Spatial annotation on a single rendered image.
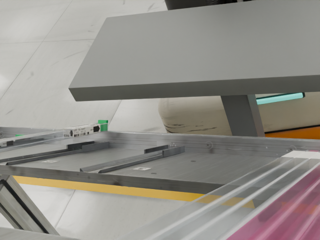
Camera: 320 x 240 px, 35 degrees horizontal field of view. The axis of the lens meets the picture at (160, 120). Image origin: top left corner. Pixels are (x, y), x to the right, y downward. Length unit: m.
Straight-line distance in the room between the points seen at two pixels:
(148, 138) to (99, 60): 0.44
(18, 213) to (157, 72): 0.36
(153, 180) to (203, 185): 0.05
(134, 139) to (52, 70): 1.63
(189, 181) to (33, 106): 1.73
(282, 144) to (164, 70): 0.42
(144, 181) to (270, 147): 0.20
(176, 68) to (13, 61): 1.60
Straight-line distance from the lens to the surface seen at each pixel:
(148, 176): 0.45
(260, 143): 0.60
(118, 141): 0.67
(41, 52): 2.43
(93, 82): 1.02
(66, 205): 1.67
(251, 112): 1.08
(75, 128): 0.62
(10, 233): 0.28
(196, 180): 0.43
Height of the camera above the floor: 1.17
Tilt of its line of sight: 41 degrees down
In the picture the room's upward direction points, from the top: 24 degrees counter-clockwise
